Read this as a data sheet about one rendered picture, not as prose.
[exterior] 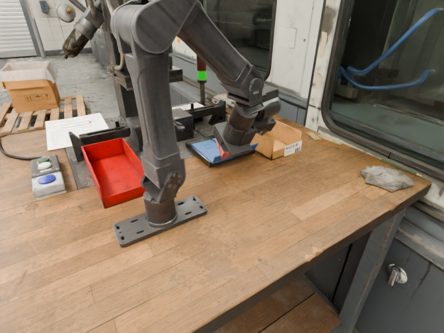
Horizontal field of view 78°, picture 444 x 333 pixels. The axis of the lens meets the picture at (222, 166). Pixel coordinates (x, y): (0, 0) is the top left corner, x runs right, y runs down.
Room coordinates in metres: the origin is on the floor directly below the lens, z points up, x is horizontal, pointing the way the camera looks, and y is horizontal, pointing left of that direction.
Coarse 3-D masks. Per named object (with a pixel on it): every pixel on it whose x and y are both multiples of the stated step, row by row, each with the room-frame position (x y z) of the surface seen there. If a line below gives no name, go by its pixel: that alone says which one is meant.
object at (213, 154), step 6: (192, 144) 0.80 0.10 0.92; (198, 144) 0.80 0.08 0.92; (204, 144) 0.80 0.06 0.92; (210, 144) 0.80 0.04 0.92; (216, 144) 0.80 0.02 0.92; (198, 150) 0.76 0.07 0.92; (204, 150) 0.76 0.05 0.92; (210, 150) 0.76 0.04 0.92; (216, 150) 0.76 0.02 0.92; (204, 156) 0.72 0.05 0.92; (210, 156) 0.72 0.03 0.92; (216, 156) 0.67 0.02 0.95; (216, 162) 0.68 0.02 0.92
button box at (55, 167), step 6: (0, 138) 0.89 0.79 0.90; (0, 144) 0.83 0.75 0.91; (0, 150) 0.79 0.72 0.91; (12, 156) 0.75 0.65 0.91; (42, 156) 0.73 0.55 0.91; (48, 156) 0.71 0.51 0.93; (54, 156) 0.71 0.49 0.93; (30, 162) 0.67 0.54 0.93; (36, 162) 0.67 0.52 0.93; (54, 162) 0.67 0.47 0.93; (36, 168) 0.63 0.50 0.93; (42, 168) 0.63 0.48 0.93; (48, 168) 0.63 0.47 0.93; (54, 168) 0.63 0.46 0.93; (60, 168) 0.64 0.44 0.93; (36, 174) 0.60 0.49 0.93; (42, 174) 0.61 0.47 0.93
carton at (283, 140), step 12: (276, 120) 0.89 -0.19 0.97; (276, 132) 0.88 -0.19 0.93; (288, 132) 0.84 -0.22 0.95; (300, 132) 0.80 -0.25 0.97; (264, 144) 0.76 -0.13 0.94; (276, 144) 0.84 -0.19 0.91; (288, 144) 0.83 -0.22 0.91; (300, 144) 0.80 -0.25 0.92; (264, 156) 0.76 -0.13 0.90; (276, 156) 0.74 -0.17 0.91
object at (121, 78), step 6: (174, 66) 0.93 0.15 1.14; (120, 72) 0.84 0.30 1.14; (126, 72) 0.84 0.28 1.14; (168, 72) 0.86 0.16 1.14; (174, 72) 0.87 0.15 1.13; (180, 72) 0.88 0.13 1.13; (120, 78) 0.83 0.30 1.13; (126, 78) 0.79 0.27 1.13; (174, 78) 0.87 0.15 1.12; (180, 78) 0.88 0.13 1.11; (120, 84) 0.84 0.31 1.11; (126, 84) 0.79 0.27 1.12
